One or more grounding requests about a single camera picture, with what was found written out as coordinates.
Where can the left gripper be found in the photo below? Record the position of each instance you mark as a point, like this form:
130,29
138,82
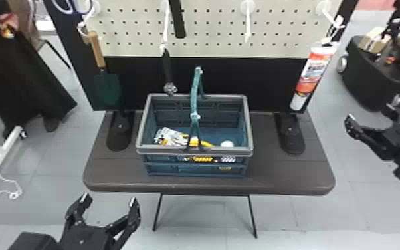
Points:
86,239

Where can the white and orange sealant tube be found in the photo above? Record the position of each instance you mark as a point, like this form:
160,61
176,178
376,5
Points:
312,71

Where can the blue basket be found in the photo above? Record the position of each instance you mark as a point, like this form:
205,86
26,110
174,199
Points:
158,120

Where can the white pegboard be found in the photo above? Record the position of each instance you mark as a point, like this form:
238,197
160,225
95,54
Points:
242,76

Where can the white round object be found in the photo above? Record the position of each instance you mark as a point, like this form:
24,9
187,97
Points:
227,144

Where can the person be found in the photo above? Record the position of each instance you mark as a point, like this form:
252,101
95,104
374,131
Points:
11,80

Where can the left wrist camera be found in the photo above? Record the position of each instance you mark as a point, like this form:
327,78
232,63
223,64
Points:
32,242

